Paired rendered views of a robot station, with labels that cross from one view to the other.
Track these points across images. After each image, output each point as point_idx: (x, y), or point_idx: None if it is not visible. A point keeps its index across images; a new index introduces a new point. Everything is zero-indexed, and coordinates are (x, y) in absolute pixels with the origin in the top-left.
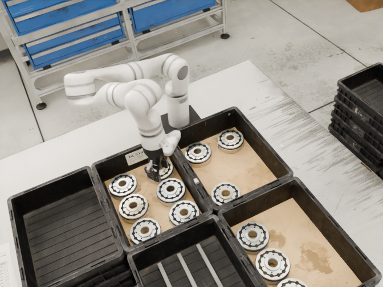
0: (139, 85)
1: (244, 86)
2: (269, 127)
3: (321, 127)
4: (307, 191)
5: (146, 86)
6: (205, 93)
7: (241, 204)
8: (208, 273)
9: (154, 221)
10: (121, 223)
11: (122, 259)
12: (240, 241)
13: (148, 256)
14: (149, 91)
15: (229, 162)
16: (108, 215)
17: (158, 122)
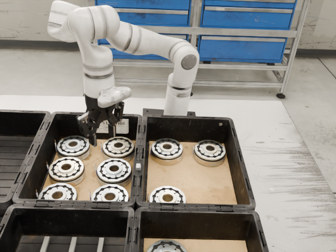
0: (94, 6)
1: (262, 121)
2: (268, 167)
3: (329, 190)
4: (261, 234)
5: (100, 8)
6: (219, 112)
7: (171, 211)
8: None
9: (74, 192)
10: (45, 181)
11: None
12: None
13: (36, 220)
14: (100, 14)
15: (196, 172)
16: (27, 159)
17: (104, 62)
